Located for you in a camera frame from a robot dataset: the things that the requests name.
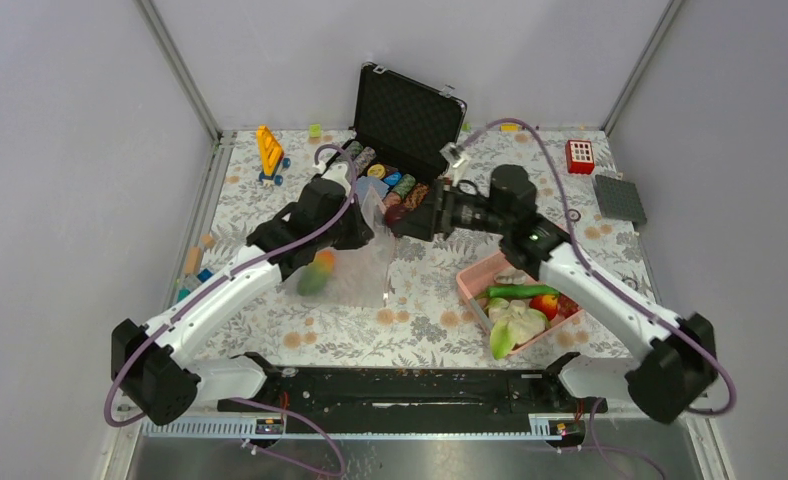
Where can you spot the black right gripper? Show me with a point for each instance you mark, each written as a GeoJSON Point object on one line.
{"type": "Point", "coordinates": [425, 222]}

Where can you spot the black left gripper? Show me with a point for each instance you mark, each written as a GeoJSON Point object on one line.
{"type": "Point", "coordinates": [362, 232]}

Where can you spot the green orange toy mango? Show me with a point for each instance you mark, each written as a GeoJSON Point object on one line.
{"type": "Point", "coordinates": [316, 275]}

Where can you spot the clear pink zip top bag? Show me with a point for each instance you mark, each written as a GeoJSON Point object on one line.
{"type": "Point", "coordinates": [360, 276]}

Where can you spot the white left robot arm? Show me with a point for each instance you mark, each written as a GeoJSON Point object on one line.
{"type": "Point", "coordinates": [153, 365]}

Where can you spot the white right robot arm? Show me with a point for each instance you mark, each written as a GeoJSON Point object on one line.
{"type": "Point", "coordinates": [673, 359]}

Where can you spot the yellow toy ladder cart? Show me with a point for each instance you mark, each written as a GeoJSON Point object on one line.
{"type": "Point", "coordinates": [272, 156]}

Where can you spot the black poker chip case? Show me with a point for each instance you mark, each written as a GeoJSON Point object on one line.
{"type": "Point", "coordinates": [405, 121]}

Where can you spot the green toy pepper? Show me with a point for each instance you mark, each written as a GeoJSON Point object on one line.
{"type": "Point", "coordinates": [516, 292]}

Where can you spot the blue toy block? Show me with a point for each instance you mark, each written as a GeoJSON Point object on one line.
{"type": "Point", "coordinates": [190, 282]}

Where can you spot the green toy leaf vegetable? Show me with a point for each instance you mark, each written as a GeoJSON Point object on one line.
{"type": "Point", "coordinates": [501, 340]}

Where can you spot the loose poker chip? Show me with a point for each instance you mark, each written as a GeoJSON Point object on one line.
{"type": "Point", "coordinates": [573, 215]}
{"type": "Point", "coordinates": [630, 282]}

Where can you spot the red toy block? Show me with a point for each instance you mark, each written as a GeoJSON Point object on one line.
{"type": "Point", "coordinates": [580, 158]}

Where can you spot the grey building baseplate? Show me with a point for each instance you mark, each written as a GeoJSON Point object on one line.
{"type": "Point", "coordinates": [619, 199]}

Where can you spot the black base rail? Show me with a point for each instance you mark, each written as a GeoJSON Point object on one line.
{"type": "Point", "coordinates": [422, 401]}

